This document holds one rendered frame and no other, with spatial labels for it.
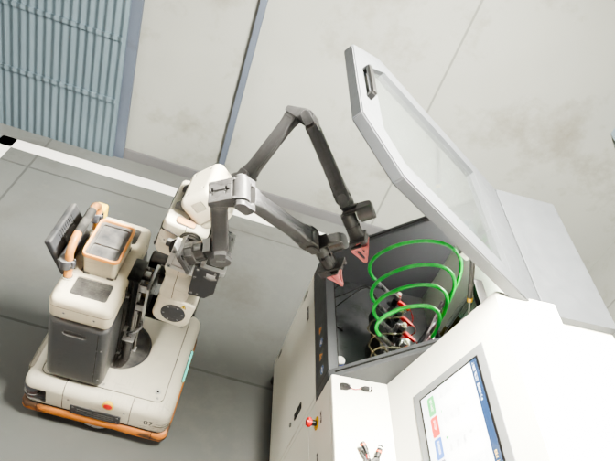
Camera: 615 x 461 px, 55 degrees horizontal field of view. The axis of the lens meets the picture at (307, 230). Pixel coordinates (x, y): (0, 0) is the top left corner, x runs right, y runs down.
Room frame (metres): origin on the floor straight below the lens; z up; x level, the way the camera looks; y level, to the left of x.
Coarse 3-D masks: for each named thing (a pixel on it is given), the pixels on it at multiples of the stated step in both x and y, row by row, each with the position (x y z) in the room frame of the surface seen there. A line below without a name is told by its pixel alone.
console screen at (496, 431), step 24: (480, 360) 1.33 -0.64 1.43; (432, 384) 1.36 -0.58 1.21; (456, 384) 1.31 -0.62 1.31; (480, 384) 1.26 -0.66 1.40; (432, 408) 1.28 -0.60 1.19; (456, 408) 1.24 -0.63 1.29; (480, 408) 1.19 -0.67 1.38; (432, 432) 1.21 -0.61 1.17; (456, 432) 1.17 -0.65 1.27; (480, 432) 1.12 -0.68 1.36; (504, 432) 1.09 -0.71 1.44; (432, 456) 1.14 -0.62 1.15; (456, 456) 1.10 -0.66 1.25; (480, 456) 1.06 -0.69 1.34; (504, 456) 1.03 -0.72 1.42
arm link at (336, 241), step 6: (318, 234) 1.66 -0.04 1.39; (324, 234) 1.65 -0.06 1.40; (330, 234) 1.65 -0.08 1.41; (336, 234) 1.65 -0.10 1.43; (342, 234) 1.67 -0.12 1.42; (318, 240) 1.64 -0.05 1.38; (324, 240) 1.63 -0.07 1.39; (330, 240) 1.63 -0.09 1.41; (336, 240) 1.63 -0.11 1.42; (342, 240) 1.64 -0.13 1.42; (312, 246) 1.58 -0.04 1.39; (324, 246) 1.61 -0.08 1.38; (330, 246) 1.63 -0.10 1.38; (336, 246) 1.63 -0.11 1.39; (342, 246) 1.63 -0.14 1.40; (348, 246) 1.66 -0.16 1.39; (312, 252) 1.60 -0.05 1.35; (318, 252) 1.60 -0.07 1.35
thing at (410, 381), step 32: (480, 320) 1.46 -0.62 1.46; (512, 320) 1.42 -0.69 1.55; (544, 320) 1.48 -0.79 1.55; (448, 352) 1.44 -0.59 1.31; (512, 352) 1.29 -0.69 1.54; (544, 352) 1.33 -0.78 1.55; (416, 384) 1.41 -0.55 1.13; (512, 384) 1.20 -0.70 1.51; (544, 384) 1.21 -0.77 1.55; (576, 384) 1.26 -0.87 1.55; (320, 416) 1.34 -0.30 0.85; (512, 416) 1.12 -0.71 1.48; (544, 416) 1.09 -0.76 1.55; (576, 416) 1.14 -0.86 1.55; (320, 448) 1.22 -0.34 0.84; (416, 448) 1.19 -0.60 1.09; (512, 448) 1.04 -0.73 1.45; (544, 448) 1.00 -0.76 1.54; (576, 448) 1.03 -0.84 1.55; (608, 448) 1.07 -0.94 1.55
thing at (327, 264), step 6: (330, 252) 1.65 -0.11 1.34; (318, 258) 1.63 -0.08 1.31; (324, 258) 1.64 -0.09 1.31; (330, 258) 1.64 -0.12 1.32; (342, 258) 1.67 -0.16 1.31; (324, 264) 1.63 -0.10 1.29; (330, 264) 1.63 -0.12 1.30; (336, 264) 1.64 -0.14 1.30; (342, 264) 1.64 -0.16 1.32; (318, 270) 1.64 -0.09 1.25; (324, 270) 1.63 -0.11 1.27; (330, 270) 1.62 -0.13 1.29; (336, 270) 1.63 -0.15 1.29
